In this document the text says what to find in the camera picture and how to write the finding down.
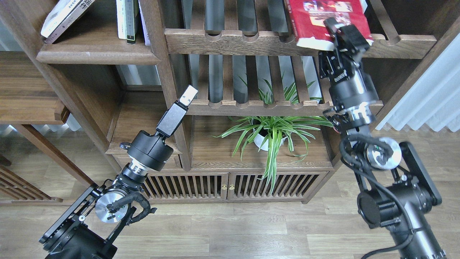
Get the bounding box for red book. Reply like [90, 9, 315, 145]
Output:
[286, 0, 373, 51]

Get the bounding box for white plant pot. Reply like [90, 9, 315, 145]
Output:
[251, 120, 287, 151]

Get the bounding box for white upright book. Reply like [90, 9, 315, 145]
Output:
[116, 0, 127, 40]

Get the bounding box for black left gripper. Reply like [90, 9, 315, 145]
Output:
[120, 85, 198, 172]

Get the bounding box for dark green upright book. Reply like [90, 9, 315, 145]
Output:
[124, 0, 140, 44]

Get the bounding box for green spider plant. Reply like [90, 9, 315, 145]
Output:
[210, 74, 345, 193]

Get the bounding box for wooden side table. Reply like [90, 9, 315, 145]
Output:
[1, 51, 117, 209]

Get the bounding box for white curtain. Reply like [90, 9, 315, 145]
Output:
[376, 36, 460, 132]

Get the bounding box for dark wooden bookshelf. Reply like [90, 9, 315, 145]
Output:
[0, 0, 460, 209]

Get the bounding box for yellow green book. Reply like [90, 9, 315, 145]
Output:
[41, 0, 81, 38]

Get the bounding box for maroon book white characters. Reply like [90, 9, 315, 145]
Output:
[45, 0, 94, 44]

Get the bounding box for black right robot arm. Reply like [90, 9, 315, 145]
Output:
[319, 18, 446, 259]

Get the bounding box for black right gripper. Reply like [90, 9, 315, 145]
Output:
[319, 17, 378, 112]

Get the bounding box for white book behind post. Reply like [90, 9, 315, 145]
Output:
[139, 0, 151, 46]

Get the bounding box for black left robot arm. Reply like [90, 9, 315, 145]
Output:
[39, 85, 198, 259]

